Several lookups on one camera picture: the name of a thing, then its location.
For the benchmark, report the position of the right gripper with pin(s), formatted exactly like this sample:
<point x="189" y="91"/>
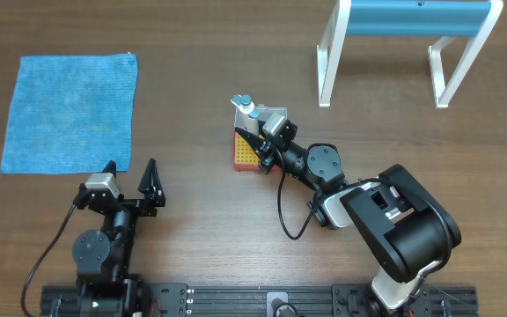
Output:
<point x="286" y="134"/>

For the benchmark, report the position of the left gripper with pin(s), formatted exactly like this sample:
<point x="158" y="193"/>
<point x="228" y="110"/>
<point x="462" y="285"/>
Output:
<point x="104" y="201"/>

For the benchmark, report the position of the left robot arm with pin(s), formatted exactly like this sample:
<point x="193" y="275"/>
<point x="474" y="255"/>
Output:
<point x="104" y="246"/>

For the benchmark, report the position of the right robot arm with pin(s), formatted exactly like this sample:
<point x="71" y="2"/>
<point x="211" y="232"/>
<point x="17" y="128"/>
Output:
<point x="407" y="238"/>

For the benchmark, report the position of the red and yellow tip box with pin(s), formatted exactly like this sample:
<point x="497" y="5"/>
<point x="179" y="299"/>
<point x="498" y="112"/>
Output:
<point x="244" y="154"/>

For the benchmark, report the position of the blue cloth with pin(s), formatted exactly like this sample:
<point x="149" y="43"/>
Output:
<point x="71" y="112"/>

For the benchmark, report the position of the white and blue stand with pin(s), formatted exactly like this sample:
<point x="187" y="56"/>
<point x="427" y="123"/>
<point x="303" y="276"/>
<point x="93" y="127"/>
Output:
<point x="412" y="18"/>

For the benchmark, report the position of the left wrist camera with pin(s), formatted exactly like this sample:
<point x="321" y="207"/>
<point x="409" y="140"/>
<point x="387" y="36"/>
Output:
<point x="102" y="183"/>

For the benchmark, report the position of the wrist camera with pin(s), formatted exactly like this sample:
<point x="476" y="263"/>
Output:
<point x="102" y="183"/>
<point x="274" y="124"/>

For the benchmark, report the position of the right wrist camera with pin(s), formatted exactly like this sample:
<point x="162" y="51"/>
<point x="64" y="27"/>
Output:
<point x="274" y="124"/>

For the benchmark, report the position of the mounting rail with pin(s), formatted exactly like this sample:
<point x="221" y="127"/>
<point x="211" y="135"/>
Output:
<point x="236" y="301"/>

